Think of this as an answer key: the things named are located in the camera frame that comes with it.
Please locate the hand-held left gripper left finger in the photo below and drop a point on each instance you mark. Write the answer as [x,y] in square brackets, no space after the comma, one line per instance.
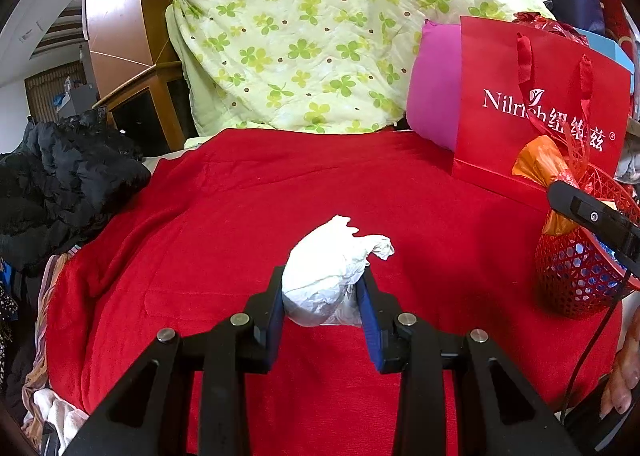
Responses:
[274,321]

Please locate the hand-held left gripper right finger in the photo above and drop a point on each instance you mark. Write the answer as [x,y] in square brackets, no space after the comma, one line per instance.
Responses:
[372,328]

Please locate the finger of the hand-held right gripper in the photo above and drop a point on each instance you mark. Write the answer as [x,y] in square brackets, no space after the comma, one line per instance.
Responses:
[595,216]

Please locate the white plastic bag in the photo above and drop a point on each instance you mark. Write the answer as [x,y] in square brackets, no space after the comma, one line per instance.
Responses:
[325,276]

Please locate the orange-red plastic bag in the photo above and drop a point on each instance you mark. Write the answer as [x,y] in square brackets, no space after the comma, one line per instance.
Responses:
[540,160]

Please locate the red woven plastic basket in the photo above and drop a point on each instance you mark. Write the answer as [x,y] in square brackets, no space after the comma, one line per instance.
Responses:
[575,293]

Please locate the person's right hand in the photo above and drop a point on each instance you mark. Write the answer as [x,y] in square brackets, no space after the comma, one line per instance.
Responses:
[622,376]

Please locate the red blanket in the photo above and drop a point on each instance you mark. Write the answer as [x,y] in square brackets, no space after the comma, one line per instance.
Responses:
[200,236]

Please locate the red paper gift bag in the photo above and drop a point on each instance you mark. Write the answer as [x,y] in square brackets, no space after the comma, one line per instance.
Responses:
[500,135]

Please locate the light blue box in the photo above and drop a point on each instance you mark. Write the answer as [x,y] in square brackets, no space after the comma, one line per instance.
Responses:
[607,48]

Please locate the shiny red plastic wrap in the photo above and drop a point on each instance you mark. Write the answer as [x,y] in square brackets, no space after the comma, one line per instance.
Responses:
[550,26]

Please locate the pink pillow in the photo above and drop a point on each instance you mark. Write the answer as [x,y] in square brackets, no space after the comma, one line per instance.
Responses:
[432,90]

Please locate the striped cloth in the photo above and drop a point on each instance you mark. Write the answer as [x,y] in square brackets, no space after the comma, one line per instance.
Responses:
[47,316]

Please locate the white cloth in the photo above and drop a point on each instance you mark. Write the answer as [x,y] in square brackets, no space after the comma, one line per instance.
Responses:
[60,416]

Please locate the black puffer jacket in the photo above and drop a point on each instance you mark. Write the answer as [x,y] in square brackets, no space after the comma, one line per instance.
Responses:
[65,175]

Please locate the green clover print quilt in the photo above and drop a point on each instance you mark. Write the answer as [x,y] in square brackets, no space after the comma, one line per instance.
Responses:
[310,35]

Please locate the wooden cabinet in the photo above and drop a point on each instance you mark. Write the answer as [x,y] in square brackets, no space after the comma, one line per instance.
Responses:
[125,10]

